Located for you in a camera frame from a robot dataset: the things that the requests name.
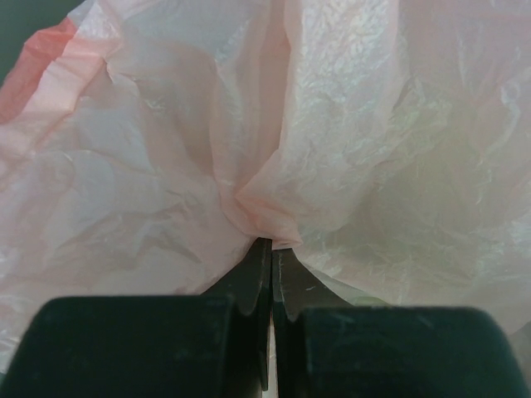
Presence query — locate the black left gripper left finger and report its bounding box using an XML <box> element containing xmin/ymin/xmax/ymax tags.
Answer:
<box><xmin>1</xmin><ymin>239</ymin><xmax>272</xmax><ymax>397</ymax></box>

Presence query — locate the pink plastic bag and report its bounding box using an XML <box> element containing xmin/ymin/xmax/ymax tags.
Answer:
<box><xmin>1</xmin><ymin>1</ymin><xmax>530</xmax><ymax>367</ymax></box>

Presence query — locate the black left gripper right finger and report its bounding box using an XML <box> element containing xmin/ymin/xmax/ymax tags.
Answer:
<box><xmin>271</xmin><ymin>250</ymin><xmax>530</xmax><ymax>397</ymax></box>

